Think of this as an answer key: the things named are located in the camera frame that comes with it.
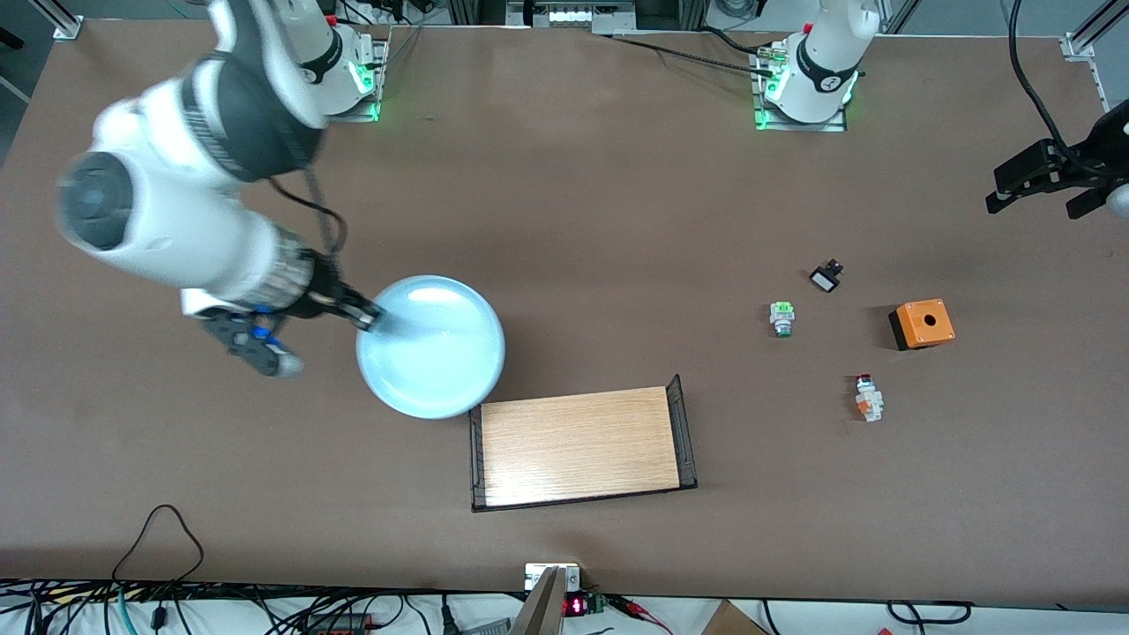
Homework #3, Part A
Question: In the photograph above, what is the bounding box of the light blue plate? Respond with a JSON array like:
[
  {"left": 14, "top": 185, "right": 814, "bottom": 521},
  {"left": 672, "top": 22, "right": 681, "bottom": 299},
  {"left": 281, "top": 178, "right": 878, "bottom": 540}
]
[{"left": 355, "top": 275, "right": 506, "bottom": 420}]

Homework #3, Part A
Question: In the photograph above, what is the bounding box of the white red contact block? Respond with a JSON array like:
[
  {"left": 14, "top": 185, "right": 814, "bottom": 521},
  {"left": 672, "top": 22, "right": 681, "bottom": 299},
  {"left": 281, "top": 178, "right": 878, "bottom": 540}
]
[{"left": 854, "top": 373, "right": 886, "bottom": 422}]

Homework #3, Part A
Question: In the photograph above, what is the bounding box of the wooden tray with mesh sides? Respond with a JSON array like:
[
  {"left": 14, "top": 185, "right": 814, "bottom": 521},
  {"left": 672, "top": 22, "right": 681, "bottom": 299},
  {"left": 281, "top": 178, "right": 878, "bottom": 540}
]
[{"left": 467, "top": 374, "right": 699, "bottom": 513}]

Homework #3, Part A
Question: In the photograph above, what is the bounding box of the brown cardboard piece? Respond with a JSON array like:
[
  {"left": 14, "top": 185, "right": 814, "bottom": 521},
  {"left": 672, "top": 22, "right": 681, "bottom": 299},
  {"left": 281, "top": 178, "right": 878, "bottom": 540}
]
[{"left": 701, "top": 600, "right": 773, "bottom": 635}]

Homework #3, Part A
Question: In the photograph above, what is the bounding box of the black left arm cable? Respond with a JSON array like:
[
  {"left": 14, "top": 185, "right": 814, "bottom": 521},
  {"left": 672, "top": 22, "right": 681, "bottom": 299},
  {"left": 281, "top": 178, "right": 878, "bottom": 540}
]
[{"left": 1008, "top": 0, "right": 1090, "bottom": 168}]

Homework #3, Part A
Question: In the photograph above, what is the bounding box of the aluminium corner bracket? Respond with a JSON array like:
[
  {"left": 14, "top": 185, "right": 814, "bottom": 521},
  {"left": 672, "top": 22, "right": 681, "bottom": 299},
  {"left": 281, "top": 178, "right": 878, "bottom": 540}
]
[
  {"left": 26, "top": 0, "right": 86, "bottom": 41},
  {"left": 1061, "top": 0, "right": 1129, "bottom": 64}
]

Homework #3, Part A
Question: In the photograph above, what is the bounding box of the orange button enclosure box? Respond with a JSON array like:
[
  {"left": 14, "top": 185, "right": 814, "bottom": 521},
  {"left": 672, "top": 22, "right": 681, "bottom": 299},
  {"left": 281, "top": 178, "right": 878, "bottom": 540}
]
[{"left": 888, "top": 299, "right": 956, "bottom": 352}]

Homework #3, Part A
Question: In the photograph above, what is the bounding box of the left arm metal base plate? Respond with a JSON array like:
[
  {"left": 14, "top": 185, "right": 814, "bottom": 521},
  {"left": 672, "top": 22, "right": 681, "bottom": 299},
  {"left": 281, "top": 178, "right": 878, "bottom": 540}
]
[{"left": 752, "top": 44, "right": 849, "bottom": 133}]

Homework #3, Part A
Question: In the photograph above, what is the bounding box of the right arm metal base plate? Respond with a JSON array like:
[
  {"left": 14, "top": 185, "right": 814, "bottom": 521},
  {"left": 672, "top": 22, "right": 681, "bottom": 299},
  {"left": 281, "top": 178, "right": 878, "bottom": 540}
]
[{"left": 322, "top": 35, "right": 390, "bottom": 123}]

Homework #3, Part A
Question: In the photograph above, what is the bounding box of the black looped cable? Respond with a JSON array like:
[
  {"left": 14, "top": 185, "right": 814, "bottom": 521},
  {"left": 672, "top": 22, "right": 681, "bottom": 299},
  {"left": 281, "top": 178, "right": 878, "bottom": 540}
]
[{"left": 110, "top": 504, "right": 206, "bottom": 629}]

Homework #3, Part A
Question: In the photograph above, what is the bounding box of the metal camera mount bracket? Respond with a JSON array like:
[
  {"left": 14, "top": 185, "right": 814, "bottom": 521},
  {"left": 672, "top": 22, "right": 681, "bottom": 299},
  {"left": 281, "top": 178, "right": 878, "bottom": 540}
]
[{"left": 512, "top": 563, "right": 581, "bottom": 635}]

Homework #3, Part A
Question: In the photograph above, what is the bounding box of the black cable to arm base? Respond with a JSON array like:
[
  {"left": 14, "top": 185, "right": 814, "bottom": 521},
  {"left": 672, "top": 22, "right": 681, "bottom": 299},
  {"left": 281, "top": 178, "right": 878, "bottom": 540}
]
[{"left": 609, "top": 34, "right": 777, "bottom": 78}]

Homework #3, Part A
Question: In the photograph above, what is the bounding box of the black curled cable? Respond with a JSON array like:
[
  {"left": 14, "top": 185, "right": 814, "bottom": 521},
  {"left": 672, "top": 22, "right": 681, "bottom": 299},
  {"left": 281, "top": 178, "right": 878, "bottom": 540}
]
[{"left": 886, "top": 600, "right": 973, "bottom": 625}]

